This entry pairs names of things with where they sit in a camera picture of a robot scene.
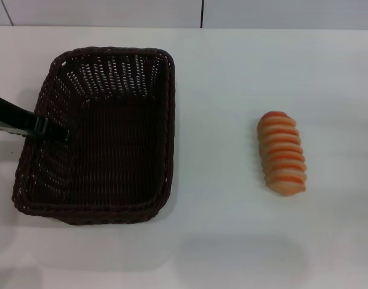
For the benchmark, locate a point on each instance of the orange striped bread roll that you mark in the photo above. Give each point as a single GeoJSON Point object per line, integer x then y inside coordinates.
{"type": "Point", "coordinates": [281, 153]}

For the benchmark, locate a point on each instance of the dark brown wicker basket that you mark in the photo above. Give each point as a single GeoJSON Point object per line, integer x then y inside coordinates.
{"type": "Point", "coordinates": [117, 150]}

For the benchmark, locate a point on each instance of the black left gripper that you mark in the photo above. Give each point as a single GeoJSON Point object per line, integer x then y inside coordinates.
{"type": "Point", "coordinates": [9, 116]}

